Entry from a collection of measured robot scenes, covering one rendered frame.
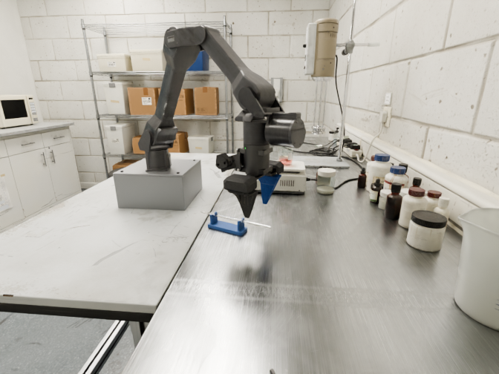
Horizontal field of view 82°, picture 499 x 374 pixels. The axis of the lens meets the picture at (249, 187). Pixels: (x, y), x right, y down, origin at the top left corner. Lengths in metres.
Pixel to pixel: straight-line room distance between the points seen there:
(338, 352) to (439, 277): 0.29
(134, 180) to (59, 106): 3.50
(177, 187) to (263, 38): 2.78
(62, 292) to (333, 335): 0.45
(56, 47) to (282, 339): 4.10
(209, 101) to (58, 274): 2.66
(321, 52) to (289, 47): 2.09
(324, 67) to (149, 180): 0.88
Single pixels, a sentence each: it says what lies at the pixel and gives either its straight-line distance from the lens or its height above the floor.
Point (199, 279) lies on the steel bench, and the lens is 0.57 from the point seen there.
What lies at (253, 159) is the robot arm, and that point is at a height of 1.09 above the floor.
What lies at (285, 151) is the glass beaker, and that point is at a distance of 0.97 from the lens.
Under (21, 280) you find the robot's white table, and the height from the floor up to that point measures 0.90.
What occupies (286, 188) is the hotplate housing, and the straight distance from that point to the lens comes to 0.97.
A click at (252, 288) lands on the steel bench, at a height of 0.90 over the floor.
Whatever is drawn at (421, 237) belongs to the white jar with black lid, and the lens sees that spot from 0.73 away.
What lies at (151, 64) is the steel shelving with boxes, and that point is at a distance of 3.29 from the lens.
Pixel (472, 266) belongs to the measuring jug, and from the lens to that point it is 0.55.
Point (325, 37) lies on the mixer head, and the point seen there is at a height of 1.44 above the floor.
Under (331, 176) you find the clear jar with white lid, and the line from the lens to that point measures 0.98.
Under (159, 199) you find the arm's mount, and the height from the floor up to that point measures 0.93.
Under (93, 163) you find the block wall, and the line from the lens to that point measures 4.24.
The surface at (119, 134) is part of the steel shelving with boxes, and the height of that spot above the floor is 0.79.
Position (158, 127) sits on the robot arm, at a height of 1.14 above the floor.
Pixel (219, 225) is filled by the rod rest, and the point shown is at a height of 0.91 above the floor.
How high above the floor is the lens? 1.23
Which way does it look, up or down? 18 degrees down
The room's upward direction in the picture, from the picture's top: straight up
